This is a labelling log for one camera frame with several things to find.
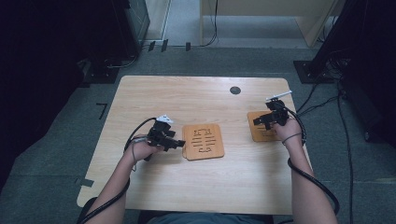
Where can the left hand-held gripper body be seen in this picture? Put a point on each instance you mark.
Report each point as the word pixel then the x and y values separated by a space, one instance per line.
pixel 158 133

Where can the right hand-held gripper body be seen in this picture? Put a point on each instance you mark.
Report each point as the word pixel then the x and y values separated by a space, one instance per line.
pixel 279 113

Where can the carved wooden coaster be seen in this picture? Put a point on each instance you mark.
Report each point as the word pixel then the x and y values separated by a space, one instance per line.
pixel 260 136
pixel 218 149

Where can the person's right hand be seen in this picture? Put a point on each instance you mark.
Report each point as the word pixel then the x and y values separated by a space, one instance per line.
pixel 291 129

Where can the person's left hand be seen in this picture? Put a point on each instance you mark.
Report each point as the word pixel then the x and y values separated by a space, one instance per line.
pixel 140 151

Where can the dark wrist band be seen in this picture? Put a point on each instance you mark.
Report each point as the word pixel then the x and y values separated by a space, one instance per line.
pixel 291 136

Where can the black round table grommet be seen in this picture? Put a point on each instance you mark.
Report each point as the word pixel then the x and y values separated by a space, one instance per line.
pixel 235 90

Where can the black square stand base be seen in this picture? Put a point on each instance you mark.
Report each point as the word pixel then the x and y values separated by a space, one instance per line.
pixel 306 73

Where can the black angled floor tape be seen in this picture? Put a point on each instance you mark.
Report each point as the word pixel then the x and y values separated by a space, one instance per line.
pixel 102 110

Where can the black flat stand base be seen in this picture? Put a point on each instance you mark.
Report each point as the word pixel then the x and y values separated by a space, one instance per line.
pixel 101 74

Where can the blue-grey shorts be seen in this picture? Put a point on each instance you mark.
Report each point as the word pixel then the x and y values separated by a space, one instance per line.
pixel 211 218

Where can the grey floor tape patch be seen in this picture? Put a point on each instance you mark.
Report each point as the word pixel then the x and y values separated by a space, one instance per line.
pixel 85 182

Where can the black floor tape strip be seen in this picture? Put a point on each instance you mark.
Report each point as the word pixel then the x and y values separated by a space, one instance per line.
pixel 187 46
pixel 151 46
pixel 164 45

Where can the black cabinet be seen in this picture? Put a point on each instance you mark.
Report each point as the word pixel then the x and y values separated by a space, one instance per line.
pixel 134 28

